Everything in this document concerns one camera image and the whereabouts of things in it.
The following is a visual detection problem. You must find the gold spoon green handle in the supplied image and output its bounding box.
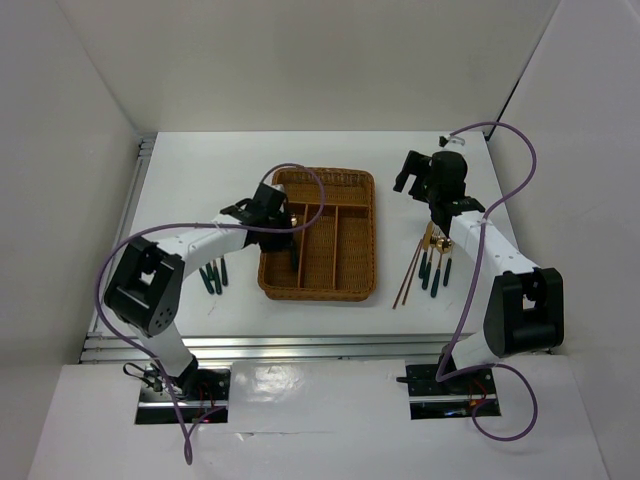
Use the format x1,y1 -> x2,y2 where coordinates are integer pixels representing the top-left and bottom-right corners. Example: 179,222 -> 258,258
289,213 -> 300,274
430,238 -> 452,298

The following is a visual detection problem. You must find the gold knife green handle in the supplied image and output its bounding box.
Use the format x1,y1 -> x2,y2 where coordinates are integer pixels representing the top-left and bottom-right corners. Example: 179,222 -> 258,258
418,221 -> 433,279
199,268 -> 215,295

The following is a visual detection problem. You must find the small spoon green handle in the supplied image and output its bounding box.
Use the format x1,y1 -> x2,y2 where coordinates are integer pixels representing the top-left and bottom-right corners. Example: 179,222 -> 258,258
442,248 -> 453,287

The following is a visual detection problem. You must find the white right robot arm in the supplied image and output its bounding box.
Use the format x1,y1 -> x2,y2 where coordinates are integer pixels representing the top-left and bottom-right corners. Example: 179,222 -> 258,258
394,149 -> 564,392

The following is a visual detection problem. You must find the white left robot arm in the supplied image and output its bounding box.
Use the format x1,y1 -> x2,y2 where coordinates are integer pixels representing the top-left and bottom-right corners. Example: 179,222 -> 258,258
104,183 -> 293,399

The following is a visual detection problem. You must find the brown wicker cutlery tray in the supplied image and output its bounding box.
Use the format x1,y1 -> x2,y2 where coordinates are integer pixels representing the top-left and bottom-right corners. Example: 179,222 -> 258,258
258,168 -> 377,302

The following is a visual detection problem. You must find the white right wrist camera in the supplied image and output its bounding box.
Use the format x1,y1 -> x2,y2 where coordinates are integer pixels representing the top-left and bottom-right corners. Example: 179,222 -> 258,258
438,134 -> 466,150

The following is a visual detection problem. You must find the aluminium frame rail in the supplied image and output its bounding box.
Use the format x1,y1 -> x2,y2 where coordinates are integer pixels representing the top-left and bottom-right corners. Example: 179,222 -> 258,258
79,130 -> 551,362

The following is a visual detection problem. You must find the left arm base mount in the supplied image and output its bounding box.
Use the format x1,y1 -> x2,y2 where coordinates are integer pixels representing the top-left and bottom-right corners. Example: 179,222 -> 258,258
122,362 -> 231,425

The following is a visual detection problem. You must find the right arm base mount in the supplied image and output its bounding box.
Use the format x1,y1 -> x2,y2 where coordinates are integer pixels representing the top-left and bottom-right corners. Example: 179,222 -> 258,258
396,364 -> 501,420

